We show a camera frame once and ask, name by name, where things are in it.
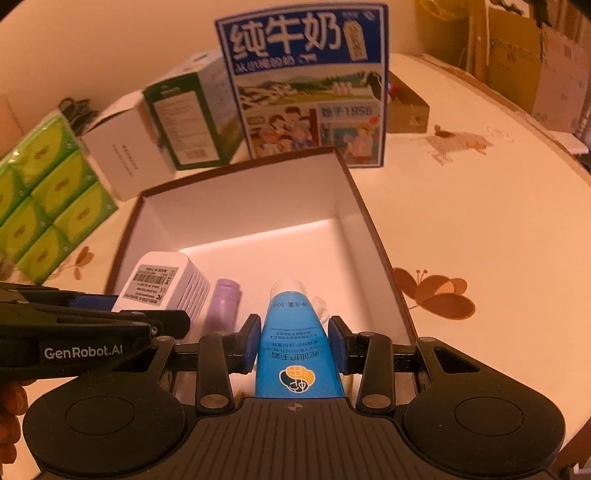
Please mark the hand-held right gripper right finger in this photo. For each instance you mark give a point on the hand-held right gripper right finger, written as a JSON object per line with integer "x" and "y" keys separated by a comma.
{"x": 336, "y": 344}

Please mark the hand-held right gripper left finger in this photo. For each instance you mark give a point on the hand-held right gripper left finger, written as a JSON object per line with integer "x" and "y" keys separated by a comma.
{"x": 249, "y": 344}

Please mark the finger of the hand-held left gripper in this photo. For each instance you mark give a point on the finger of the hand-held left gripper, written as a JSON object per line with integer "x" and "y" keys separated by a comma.
{"x": 92, "y": 302}
{"x": 171, "y": 322}

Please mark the blue hand cream tube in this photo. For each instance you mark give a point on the blue hand cream tube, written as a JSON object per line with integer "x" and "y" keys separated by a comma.
{"x": 295, "y": 341}

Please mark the white power adapter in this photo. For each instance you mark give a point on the white power adapter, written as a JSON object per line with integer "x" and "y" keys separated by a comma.
{"x": 157, "y": 281}

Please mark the purple cylindrical tube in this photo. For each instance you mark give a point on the purple cylindrical tube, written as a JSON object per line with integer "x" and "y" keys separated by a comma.
{"x": 224, "y": 304}

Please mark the brown storage box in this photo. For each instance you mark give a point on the brown storage box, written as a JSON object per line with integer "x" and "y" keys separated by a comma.
{"x": 258, "y": 207}

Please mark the person's left hand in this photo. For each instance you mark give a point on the person's left hand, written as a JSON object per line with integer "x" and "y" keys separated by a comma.
{"x": 11, "y": 406}

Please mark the green tissue pack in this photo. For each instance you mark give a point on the green tissue pack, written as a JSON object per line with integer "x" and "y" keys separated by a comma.
{"x": 46, "y": 194}

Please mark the plain white box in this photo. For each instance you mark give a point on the plain white box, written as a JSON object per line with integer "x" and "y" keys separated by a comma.
{"x": 124, "y": 157}

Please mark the green and white box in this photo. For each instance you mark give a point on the green and white box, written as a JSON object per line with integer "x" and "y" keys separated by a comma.
{"x": 184, "y": 120}

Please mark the small brown cardboard box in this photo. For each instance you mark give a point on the small brown cardboard box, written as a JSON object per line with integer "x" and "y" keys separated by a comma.
{"x": 408, "y": 110}

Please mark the blue milk carton box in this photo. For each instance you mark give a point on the blue milk carton box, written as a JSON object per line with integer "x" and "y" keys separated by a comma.
{"x": 300, "y": 92}

